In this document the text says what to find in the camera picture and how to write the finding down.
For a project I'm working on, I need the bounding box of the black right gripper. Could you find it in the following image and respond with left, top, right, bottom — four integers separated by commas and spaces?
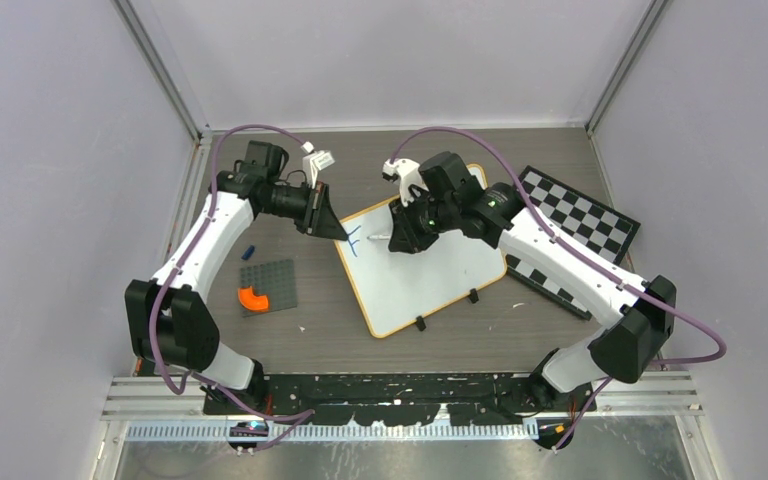
388, 188, 457, 255

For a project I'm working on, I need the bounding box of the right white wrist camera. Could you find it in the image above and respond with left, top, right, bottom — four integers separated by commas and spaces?
382, 158, 428, 207

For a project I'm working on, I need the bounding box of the grey lego baseplate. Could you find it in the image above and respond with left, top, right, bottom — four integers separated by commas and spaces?
238, 259, 298, 317

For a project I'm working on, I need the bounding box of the black white chessboard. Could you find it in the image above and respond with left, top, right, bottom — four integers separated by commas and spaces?
505, 166, 641, 320

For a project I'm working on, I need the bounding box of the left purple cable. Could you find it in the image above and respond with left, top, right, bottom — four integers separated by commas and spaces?
147, 123, 319, 454

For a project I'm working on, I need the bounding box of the blue marker cap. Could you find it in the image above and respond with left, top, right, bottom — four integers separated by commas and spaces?
241, 245, 255, 261

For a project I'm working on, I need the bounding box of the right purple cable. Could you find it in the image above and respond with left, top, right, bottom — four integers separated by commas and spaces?
389, 125, 728, 452

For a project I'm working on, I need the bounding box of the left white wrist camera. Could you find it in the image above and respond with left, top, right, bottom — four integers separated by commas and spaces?
301, 142, 335, 187

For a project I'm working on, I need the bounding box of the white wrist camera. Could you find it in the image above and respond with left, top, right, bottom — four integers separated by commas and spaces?
382, 158, 428, 207
301, 142, 335, 187

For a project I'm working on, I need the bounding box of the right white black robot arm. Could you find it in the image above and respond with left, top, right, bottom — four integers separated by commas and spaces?
382, 151, 676, 411

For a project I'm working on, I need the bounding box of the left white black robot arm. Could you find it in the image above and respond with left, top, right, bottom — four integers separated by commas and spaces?
124, 140, 348, 414

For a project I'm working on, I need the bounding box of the orange curved block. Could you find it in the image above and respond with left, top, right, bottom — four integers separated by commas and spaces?
237, 286, 270, 313

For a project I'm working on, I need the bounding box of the aluminium frame rail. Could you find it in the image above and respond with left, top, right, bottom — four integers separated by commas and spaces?
102, 370, 703, 444

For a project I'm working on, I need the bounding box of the yellow framed whiteboard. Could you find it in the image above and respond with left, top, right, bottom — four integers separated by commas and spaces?
335, 199, 507, 338

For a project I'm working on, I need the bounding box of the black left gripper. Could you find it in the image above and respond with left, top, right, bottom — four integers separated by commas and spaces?
262, 180, 348, 240

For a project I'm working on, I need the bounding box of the purple cable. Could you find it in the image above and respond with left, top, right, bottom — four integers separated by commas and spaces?
147, 123, 319, 454
389, 125, 728, 452

